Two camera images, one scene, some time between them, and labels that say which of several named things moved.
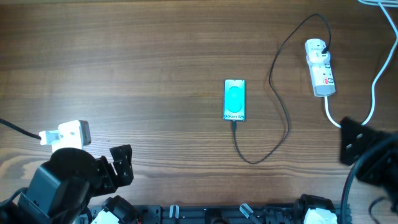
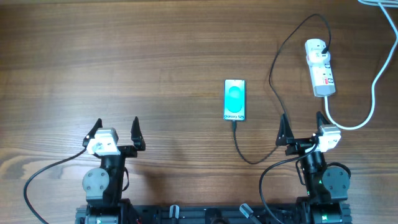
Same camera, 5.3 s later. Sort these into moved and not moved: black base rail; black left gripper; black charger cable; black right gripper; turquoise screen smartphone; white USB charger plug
Moved: black left gripper; black right gripper
Not moved: turquoise screen smartphone; white USB charger plug; black base rail; black charger cable
